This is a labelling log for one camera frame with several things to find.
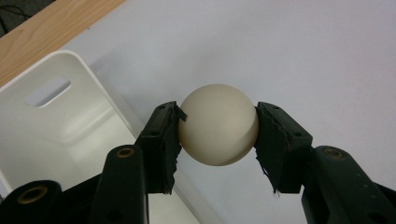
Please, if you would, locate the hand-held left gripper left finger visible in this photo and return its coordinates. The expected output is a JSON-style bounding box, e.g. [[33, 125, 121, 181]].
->
[[134, 100, 188, 196]]

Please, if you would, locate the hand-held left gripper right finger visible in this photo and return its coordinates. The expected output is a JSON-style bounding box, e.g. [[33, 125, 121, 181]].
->
[[253, 101, 314, 196]]

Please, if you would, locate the cream white ball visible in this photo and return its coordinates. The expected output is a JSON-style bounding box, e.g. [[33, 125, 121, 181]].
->
[[177, 83, 261, 167]]

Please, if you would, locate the white plastic bin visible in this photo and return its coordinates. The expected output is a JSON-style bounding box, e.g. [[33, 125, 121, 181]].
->
[[0, 49, 202, 224]]

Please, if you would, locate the white table cover sheet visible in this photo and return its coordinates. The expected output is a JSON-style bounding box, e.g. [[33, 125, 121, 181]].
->
[[60, 0, 396, 224]]

